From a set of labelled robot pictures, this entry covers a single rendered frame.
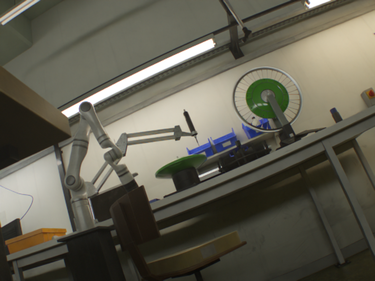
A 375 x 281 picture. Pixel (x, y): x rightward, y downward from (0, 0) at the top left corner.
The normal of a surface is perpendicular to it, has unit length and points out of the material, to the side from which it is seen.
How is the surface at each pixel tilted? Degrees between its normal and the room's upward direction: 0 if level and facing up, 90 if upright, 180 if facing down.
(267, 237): 90
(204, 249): 90
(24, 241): 94
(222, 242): 90
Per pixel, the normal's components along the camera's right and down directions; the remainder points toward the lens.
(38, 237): -0.15, -0.23
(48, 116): 0.93, -0.37
